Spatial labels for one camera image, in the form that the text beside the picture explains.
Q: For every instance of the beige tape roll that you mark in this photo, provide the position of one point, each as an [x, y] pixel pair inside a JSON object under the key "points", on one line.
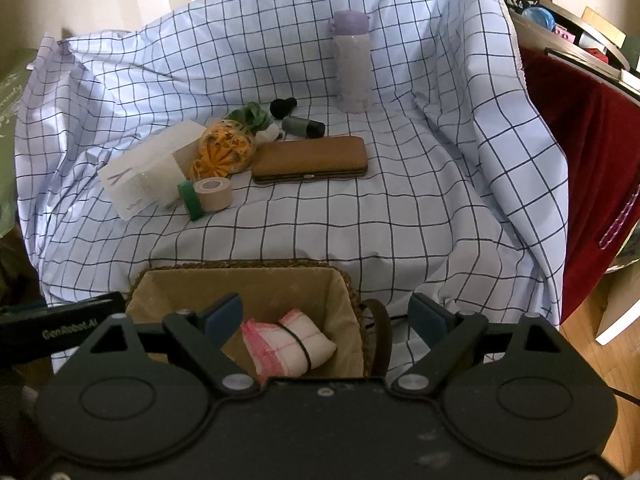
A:
{"points": [[214, 193]]}

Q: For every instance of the cluttered side shelf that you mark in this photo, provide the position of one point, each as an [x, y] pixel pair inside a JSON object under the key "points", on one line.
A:
{"points": [[577, 42]]}

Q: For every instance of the green fabric scrunchie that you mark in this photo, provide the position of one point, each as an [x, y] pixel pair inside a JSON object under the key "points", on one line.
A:
{"points": [[252, 116]]}

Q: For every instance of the white cardboard box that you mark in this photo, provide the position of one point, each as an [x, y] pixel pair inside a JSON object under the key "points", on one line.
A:
{"points": [[150, 172]]}

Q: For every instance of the pink white folded cloth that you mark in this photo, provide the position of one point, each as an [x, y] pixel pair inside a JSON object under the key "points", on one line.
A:
{"points": [[291, 347]]}

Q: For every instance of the purple lidded water bottle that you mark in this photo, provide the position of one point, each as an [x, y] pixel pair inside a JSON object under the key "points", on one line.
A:
{"points": [[352, 55]]}

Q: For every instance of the dark red cloth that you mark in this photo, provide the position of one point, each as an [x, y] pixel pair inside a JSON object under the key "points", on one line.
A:
{"points": [[597, 127]]}

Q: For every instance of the woven lined basket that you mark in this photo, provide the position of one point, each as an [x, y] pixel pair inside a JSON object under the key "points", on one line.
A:
{"points": [[269, 290]]}

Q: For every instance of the grey black cylinder bottle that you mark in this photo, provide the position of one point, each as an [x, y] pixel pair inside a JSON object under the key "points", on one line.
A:
{"points": [[303, 128]]}

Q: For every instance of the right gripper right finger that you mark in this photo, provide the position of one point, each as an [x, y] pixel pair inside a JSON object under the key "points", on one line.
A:
{"points": [[450, 338]]}

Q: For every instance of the orange crochet flower pouch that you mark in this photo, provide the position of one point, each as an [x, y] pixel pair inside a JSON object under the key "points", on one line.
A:
{"points": [[225, 148]]}

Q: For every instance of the green tape roll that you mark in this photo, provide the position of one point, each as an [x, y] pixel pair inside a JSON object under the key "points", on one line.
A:
{"points": [[191, 200]]}

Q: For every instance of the black dropper cap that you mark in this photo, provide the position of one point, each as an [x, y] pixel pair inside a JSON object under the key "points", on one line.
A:
{"points": [[280, 108]]}

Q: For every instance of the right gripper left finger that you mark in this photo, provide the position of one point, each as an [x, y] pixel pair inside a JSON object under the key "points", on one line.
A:
{"points": [[195, 341]]}

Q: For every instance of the blue checkered cloth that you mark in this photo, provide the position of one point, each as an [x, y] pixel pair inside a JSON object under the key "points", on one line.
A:
{"points": [[465, 198]]}

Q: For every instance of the brown leather case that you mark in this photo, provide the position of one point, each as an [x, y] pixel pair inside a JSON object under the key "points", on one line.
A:
{"points": [[329, 157]]}

